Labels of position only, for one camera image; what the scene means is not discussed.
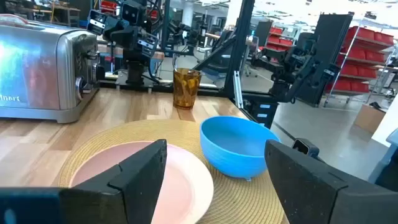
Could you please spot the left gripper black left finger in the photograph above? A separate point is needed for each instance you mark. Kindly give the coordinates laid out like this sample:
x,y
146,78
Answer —
x,y
136,186

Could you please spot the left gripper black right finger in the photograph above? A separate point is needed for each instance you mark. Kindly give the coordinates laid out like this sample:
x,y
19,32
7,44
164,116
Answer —
x,y
304,186

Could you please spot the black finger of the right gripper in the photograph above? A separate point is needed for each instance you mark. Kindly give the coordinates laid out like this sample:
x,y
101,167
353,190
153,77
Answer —
x,y
126,39
115,26

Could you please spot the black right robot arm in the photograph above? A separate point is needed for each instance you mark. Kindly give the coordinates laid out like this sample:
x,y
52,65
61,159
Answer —
x,y
136,70

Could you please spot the black neighbouring station robot arm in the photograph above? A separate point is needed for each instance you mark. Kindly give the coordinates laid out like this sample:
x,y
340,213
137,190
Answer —
x,y
298,67

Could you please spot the wooden workbench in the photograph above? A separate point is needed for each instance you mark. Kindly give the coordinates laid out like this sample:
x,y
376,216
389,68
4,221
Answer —
x,y
155,55

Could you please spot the pink plate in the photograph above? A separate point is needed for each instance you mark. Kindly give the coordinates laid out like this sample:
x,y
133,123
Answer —
x,y
186,186

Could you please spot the amber textured plastic tumbler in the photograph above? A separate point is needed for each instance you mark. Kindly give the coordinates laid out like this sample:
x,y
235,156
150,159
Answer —
x,y
186,90

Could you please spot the round woven straw placemat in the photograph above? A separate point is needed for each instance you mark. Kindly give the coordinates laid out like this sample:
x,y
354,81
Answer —
x,y
242,202

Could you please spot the blue plastic bowl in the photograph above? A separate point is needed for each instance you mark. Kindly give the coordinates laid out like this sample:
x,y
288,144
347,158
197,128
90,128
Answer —
x,y
236,146

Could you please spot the black controller box white labels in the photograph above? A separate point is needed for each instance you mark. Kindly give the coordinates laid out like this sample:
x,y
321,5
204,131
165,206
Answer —
x,y
261,115

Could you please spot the stainless steel toaster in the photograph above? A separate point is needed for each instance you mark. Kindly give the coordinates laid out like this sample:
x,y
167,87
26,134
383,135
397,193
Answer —
x,y
37,68

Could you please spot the brown cardboard box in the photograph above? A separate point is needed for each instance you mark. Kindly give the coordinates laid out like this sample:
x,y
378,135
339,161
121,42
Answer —
x,y
368,119

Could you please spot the metal rack with red bins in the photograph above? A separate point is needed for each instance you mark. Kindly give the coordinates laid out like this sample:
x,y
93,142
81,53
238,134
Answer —
x,y
357,70
278,40

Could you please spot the tall black panel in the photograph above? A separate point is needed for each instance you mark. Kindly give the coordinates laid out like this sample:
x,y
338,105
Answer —
x,y
329,37

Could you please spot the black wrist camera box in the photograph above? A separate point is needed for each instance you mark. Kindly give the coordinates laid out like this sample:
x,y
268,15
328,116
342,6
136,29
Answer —
x,y
133,14

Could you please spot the small black exterior camera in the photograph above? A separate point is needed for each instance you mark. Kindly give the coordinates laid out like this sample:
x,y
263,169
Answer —
x,y
306,147

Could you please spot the black diagonal frame brace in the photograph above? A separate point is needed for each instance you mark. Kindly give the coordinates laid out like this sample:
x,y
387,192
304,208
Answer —
x,y
214,53

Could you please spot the black aluminium frame post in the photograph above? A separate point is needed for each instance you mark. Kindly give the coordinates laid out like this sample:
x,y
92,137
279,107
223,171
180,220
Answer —
x,y
239,46

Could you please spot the white metal bracket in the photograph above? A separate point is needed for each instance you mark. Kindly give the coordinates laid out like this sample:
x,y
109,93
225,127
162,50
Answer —
x,y
237,90

